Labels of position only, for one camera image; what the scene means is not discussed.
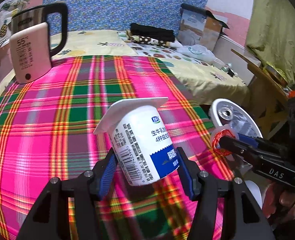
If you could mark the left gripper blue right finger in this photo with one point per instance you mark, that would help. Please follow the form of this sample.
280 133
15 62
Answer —
184 174

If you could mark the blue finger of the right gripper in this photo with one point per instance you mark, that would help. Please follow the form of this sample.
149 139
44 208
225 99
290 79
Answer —
244 150
248 140

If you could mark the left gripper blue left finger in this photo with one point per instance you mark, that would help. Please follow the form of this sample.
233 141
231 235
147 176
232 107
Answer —
105 174

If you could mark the white round trash bin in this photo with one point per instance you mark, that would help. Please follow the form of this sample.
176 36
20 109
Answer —
241 122

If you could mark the white blue yogurt cup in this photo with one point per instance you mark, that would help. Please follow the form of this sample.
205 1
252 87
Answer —
140 139

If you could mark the red drink can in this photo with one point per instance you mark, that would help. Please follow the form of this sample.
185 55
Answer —
225 112

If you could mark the right hand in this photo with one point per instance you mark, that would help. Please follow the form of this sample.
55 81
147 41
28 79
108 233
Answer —
286 199

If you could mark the wooden round table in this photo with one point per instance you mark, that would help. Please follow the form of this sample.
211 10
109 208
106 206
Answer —
268 102

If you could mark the orange plastic bag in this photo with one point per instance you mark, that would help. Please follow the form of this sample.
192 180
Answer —
291 94

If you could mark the yellow pineapple bed sheet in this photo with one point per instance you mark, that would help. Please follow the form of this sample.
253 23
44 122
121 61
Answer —
80 89

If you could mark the metal pan on table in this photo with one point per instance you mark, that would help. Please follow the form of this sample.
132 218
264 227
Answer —
276 74

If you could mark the small bottle on bed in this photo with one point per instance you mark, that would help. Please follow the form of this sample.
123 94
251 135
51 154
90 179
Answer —
227 68

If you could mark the plaid pink green tablecloth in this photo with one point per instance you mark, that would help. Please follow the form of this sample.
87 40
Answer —
33 152

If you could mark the white plastic bag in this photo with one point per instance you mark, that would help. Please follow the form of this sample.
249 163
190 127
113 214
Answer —
197 52

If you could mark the green curtain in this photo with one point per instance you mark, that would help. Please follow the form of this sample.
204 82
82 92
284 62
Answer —
271 35

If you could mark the open cardboard box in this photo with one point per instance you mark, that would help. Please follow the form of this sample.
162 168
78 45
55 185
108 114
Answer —
199 26

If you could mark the black folded cloth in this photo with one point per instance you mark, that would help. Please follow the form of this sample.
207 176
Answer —
152 32

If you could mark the polka dot brown cloth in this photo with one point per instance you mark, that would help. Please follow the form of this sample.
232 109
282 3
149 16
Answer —
151 41

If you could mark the pink thermos box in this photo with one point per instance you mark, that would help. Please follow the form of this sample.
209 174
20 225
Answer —
30 53

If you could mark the blue floral mattress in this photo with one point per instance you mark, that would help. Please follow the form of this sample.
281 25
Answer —
119 14

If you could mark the black steel electric kettle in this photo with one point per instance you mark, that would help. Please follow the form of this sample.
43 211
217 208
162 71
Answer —
39 14

